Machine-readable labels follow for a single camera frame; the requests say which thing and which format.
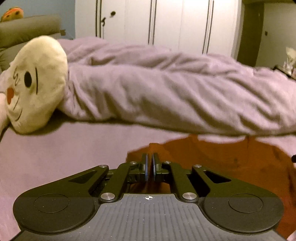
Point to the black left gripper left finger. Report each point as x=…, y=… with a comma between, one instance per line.
x=123, y=177

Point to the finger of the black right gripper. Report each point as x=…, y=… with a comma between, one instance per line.
x=293, y=158

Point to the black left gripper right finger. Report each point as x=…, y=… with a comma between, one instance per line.
x=176, y=177

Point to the rust brown knit cardigan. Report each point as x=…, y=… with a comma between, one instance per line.
x=261, y=164

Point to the lilac rumpled duvet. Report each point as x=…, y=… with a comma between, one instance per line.
x=157, y=87

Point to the cluttered side table items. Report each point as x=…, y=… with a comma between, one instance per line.
x=288, y=67

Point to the lilac bed sheet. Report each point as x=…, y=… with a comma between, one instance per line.
x=64, y=148

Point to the cream plush face pillow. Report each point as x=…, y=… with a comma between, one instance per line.
x=34, y=84

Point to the white wardrobe with doors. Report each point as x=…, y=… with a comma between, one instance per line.
x=198, y=27

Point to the grey green headboard cushion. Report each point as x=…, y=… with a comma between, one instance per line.
x=16, y=33

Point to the orange plush toy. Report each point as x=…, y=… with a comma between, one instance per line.
x=13, y=13

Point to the dark door frame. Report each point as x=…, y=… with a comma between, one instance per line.
x=250, y=38

